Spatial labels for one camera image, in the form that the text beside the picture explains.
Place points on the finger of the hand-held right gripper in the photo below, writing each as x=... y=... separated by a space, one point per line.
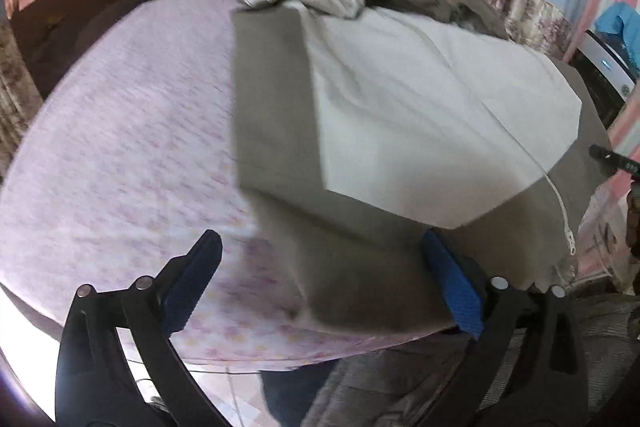
x=617 y=161

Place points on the white and black appliance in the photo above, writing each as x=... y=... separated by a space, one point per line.
x=605 y=77

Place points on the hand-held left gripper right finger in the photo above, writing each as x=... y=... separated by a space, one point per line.
x=452 y=279

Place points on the olive jacket with white lining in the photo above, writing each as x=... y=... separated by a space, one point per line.
x=280 y=107

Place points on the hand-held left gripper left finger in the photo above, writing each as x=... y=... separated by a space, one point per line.
x=192 y=277

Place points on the dark blue cloth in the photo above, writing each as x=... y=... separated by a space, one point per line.
x=290 y=387

